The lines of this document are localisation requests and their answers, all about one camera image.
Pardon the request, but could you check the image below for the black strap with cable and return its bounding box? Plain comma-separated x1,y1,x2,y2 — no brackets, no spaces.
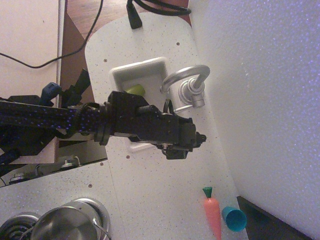
126,0,192,30

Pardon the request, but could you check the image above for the orange toy carrot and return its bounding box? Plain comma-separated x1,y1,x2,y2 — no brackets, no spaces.
202,186,222,240

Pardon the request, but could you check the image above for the blue black connector bundle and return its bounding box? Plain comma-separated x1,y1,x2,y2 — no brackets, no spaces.
39,69,91,108

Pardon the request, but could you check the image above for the silver metal pot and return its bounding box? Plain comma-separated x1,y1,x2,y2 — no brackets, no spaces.
30,198,112,240

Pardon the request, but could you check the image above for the silver toy faucet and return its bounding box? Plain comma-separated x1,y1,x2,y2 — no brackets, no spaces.
160,64,211,113

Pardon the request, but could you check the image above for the black robot arm with sleeve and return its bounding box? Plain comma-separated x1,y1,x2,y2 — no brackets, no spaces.
0,100,113,165

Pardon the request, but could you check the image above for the white toy sink basin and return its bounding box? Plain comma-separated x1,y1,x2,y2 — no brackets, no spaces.
108,56,169,152

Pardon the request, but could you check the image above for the green cylinder toy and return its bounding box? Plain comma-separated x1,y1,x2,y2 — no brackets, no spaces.
125,84,146,97

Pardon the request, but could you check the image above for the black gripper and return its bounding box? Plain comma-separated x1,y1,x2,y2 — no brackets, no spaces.
107,91,207,160

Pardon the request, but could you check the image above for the teal plastic cup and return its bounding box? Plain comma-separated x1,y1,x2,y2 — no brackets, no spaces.
222,206,247,232

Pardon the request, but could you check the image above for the thin black cable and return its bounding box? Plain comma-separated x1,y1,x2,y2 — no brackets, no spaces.
0,0,105,69

